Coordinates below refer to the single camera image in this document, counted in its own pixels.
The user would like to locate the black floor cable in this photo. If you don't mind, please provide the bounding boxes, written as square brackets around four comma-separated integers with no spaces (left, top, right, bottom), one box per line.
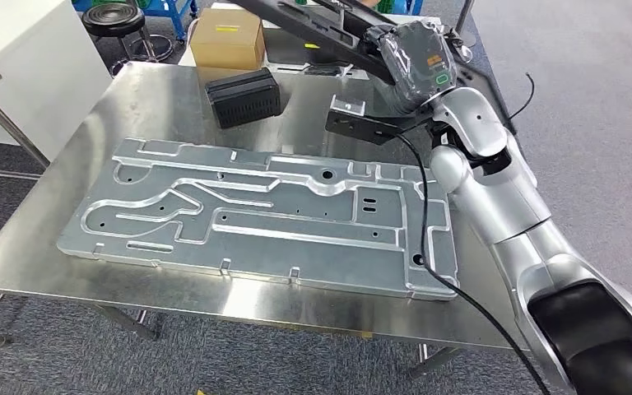
[508,72,537,121]

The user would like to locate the black perforated box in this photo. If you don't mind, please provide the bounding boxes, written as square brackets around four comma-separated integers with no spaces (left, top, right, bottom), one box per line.
[204,67,283,130]

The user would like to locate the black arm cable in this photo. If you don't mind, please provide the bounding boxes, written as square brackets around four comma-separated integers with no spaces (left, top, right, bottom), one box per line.
[394,132,551,395]

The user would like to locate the steel workbench table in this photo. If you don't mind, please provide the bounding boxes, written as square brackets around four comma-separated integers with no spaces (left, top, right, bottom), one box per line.
[0,58,532,380]

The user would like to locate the black plastic licence plate bracket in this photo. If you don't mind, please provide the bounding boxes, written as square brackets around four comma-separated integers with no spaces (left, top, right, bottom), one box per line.
[228,0,399,86]

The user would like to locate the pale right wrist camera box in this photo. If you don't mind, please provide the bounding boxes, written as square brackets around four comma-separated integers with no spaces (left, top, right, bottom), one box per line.
[325,93,404,146]

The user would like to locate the stamped aluminium panel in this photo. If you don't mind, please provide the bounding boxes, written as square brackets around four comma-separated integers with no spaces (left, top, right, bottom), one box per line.
[55,137,460,303]

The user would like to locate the brown cardboard box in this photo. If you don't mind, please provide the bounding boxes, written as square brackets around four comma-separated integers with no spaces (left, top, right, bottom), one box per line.
[189,7,267,72]

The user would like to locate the black round stool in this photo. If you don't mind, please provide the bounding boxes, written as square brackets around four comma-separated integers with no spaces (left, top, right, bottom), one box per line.
[80,2,176,77]

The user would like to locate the white cabinet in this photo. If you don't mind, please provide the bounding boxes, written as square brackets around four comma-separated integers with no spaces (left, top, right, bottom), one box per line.
[0,0,114,163]

